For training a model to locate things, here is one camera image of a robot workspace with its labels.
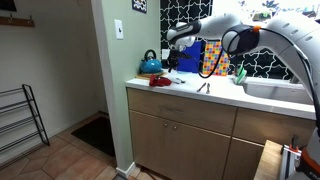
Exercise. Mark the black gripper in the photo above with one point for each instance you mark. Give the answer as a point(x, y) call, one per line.
point(176, 56)

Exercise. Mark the silver fork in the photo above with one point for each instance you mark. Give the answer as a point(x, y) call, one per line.
point(175, 81)

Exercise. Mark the silver spoon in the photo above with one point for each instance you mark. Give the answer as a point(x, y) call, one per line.
point(181, 80)

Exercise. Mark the red cloth oven mitt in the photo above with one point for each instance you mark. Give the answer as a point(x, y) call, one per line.
point(158, 81)

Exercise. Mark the wooden trivet board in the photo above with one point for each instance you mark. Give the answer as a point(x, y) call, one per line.
point(143, 76)

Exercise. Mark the metal cabinet door knob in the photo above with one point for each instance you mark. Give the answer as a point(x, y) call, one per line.
point(165, 125)
point(174, 127)

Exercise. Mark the green dish sponge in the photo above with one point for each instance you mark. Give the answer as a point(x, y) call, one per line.
point(240, 76)

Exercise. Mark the wooden kitchen base cabinet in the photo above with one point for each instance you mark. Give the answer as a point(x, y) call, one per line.
point(186, 146)

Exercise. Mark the dark door mat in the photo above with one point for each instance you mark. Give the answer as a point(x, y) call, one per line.
point(96, 135)

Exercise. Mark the steel kitchen sink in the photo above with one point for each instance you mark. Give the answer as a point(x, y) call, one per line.
point(276, 91)

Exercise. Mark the light wooden block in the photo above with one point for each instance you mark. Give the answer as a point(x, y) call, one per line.
point(268, 161)

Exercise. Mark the black metal shoe rack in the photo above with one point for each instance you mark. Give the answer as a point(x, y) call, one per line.
point(26, 86)

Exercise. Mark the dark framed picture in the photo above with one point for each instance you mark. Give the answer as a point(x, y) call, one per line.
point(6, 5)

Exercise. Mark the white wall outlet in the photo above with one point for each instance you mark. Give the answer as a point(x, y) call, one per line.
point(165, 53)

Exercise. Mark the white light switch plate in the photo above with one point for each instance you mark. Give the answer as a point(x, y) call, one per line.
point(119, 29)

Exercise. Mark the patterned wall picture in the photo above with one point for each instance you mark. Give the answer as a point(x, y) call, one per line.
point(139, 5)

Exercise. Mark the aluminium mounting rail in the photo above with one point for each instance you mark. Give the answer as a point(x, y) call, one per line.
point(287, 163)

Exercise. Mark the wooden coat hook rail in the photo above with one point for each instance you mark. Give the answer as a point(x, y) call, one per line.
point(16, 21)

